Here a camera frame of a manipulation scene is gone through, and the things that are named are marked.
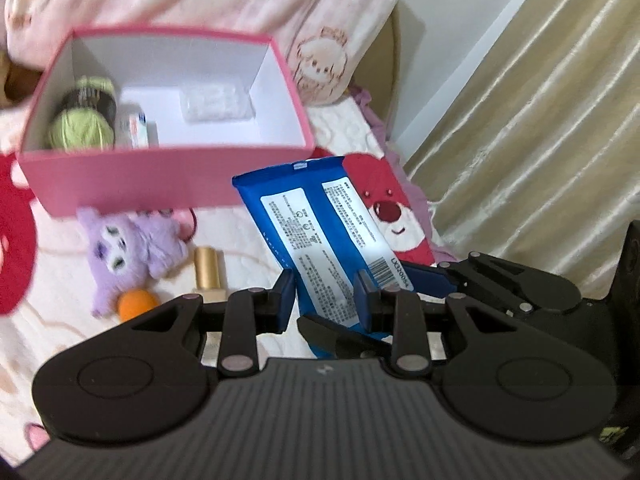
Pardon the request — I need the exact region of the foundation bottle with gold cap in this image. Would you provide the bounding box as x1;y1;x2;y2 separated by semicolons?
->
194;246;228;306

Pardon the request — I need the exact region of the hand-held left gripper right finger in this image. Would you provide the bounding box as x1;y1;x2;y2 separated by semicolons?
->
353;270;531;379

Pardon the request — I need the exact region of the blue wet wipes pack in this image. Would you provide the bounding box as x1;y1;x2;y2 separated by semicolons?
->
232;156;436;356

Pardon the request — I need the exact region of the orange makeup sponge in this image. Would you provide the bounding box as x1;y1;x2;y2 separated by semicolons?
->
117;289;161;322

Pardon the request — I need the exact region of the clear plastic floss pick box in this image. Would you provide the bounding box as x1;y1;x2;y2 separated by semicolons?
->
180;85;253;122

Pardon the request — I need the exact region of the white tissue pack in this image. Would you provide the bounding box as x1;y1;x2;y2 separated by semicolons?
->
116;112;151;150

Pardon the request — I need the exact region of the pink cardboard box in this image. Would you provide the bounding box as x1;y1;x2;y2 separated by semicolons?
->
17;27;316;218

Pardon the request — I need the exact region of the red bear printed blanket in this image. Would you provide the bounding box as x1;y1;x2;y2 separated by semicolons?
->
0;95;451;480

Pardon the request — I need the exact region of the purple bed sheet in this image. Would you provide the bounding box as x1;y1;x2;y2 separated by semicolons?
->
350;85;451;266

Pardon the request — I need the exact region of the beige bed headboard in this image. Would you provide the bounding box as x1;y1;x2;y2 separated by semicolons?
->
350;5;403;146

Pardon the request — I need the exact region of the golden curtain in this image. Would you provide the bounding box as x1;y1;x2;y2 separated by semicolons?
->
400;0;640;301

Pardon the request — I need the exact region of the purple plush toy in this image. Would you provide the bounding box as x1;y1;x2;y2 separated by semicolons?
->
75;207;193;318

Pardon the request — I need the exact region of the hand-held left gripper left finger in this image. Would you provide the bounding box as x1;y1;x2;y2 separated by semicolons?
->
115;270;296;379

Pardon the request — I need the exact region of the green yarn ball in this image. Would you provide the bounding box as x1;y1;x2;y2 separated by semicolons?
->
48;76;118;151

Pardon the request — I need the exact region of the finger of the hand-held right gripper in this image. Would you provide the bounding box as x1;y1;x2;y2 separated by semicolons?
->
297;314;396;359
400;252;583;323

